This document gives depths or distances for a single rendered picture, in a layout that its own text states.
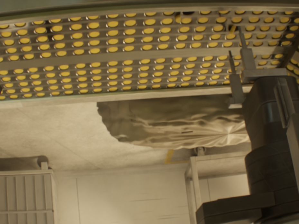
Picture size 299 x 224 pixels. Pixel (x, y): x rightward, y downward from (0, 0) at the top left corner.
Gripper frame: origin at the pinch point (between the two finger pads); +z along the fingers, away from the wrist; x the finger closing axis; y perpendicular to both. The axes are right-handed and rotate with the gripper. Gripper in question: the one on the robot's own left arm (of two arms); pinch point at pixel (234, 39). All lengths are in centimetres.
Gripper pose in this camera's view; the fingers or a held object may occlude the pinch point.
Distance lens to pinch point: 52.0
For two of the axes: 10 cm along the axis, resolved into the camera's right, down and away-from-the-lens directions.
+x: 0.6, -4.0, -9.2
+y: 9.9, -0.7, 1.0
